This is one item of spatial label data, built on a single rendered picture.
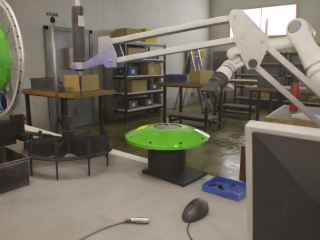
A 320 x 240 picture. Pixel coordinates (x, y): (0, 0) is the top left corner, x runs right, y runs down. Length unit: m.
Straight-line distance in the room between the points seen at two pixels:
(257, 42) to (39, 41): 5.43
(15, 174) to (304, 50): 1.12
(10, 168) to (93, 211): 0.33
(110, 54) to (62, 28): 5.40
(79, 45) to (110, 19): 6.20
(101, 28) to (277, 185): 6.64
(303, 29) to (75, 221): 1.04
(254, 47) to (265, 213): 0.47
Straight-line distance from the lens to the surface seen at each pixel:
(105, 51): 0.82
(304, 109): 0.75
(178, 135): 0.94
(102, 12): 6.93
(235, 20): 0.73
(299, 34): 1.22
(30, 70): 5.82
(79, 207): 0.85
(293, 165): 0.30
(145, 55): 0.77
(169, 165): 1.00
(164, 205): 0.84
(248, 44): 0.72
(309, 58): 1.15
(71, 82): 4.05
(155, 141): 0.91
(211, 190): 0.92
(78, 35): 0.88
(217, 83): 1.23
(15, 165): 1.01
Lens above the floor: 1.31
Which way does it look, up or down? 11 degrees down
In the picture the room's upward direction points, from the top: straight up
